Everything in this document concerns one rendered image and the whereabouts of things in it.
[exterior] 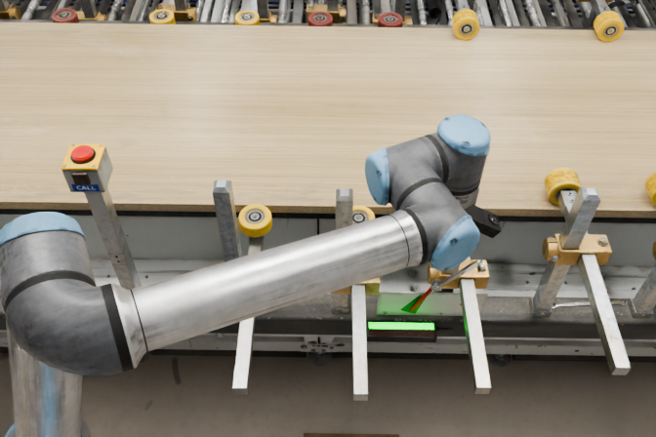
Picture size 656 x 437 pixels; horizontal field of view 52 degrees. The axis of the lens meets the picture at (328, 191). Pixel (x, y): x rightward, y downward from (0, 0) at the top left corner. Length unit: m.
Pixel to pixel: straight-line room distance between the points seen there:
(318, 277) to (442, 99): 1.11
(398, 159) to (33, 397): 0.69
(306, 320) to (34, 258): 0.88
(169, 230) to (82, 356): 0.98
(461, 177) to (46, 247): 0.66
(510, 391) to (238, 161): 1.26
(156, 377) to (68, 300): 1.58
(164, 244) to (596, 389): 1.54
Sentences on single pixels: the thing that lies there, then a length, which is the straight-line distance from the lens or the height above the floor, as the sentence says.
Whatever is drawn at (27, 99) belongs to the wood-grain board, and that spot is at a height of 0.90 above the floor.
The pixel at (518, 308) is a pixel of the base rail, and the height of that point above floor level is 0.70.
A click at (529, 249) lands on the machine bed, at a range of 1.91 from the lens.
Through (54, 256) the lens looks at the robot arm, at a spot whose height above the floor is 1.42.
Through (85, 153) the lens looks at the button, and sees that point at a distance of 1.37.
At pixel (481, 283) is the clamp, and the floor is 0.85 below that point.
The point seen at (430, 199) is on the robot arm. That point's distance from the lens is 1.04.
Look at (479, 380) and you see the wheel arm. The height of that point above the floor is 0.86.
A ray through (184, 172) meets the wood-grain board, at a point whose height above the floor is 0.90.
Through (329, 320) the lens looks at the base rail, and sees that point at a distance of 1.68.
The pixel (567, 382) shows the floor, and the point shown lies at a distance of 2.53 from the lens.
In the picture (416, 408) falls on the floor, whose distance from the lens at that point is 2.36.
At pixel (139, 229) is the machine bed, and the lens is 1.85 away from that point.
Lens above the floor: 2.13
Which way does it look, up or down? 48 degrees down
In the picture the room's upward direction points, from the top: 1 degrees clockwise
